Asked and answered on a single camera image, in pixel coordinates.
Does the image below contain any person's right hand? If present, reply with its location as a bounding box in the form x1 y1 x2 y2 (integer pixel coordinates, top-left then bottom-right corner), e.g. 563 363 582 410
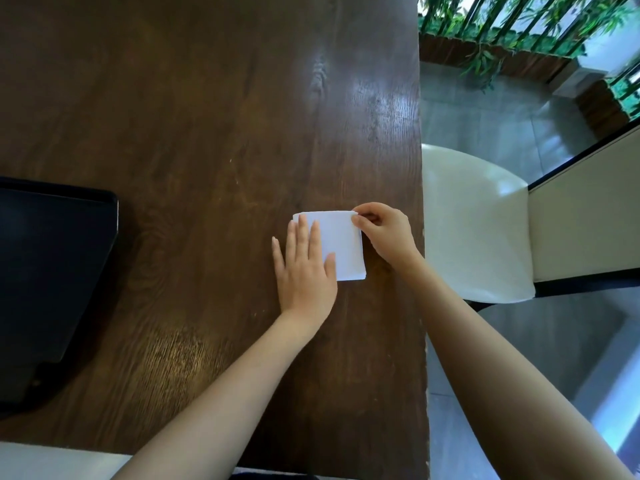
351 202 426 275

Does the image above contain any person's left hand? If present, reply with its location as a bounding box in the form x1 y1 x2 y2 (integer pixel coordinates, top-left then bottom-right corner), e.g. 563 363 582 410
271 214 339 329

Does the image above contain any white paper napkin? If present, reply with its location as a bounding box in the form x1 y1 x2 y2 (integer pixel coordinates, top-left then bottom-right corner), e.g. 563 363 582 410
292 210 369 282

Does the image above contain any black tray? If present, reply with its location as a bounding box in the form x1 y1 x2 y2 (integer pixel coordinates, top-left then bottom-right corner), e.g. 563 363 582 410
0 177 120 411

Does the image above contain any person's left forearm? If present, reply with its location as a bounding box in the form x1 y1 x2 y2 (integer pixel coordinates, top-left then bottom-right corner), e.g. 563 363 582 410
112 309 316 480

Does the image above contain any person's right forearm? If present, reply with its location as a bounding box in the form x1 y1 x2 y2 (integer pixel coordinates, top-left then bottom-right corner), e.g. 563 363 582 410
402 252 636 480

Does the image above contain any white black-framed chair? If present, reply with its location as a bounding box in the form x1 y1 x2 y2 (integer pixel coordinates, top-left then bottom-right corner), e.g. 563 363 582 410
0 441 133 480
421 117 640 313

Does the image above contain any brown wooden planter box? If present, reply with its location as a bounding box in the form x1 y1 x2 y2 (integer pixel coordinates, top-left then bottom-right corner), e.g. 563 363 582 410
419 33 632 127

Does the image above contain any grey concrete block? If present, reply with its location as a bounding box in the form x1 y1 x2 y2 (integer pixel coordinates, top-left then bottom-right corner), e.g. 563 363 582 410
549 59 610 99

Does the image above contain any green bamboo screen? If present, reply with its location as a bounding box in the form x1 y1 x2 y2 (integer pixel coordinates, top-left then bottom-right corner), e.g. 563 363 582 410
417 0 640 118

